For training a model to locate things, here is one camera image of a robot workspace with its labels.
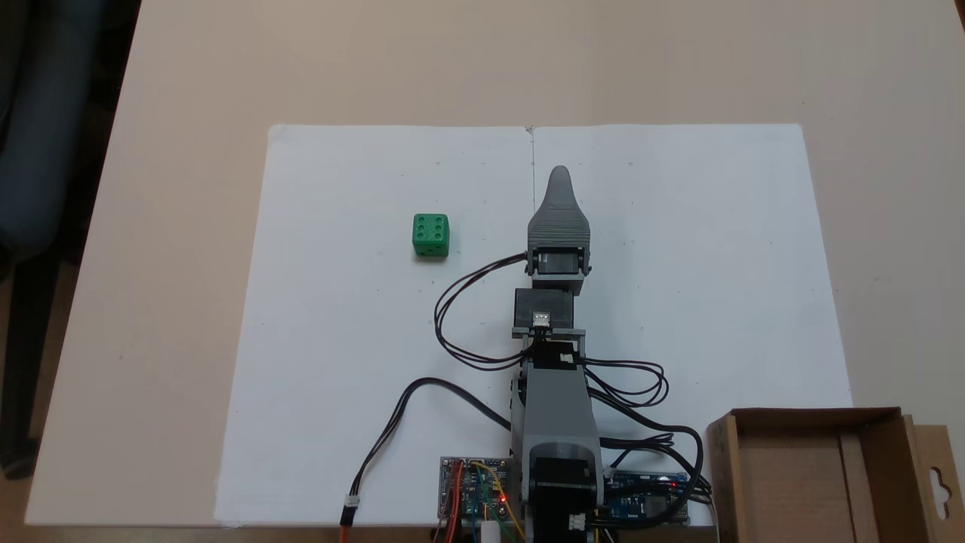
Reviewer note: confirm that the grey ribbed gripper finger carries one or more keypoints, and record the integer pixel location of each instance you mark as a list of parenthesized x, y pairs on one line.
[(559, 222)]

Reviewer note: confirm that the green dice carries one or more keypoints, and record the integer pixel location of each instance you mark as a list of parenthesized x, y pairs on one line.
[(430, 235)]

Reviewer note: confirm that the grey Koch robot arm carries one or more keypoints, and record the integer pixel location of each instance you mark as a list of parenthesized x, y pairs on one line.
[(554, 407)]

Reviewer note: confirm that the white paper sheet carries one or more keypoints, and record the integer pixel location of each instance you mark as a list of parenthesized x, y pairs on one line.
[(317, 339), (754, 302)]

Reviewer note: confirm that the brown cardboard box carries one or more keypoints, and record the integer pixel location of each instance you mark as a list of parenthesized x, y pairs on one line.
[(799, 483)]

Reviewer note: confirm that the dark office chair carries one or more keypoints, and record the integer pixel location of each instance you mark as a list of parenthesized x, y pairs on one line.
[(45, 151)]

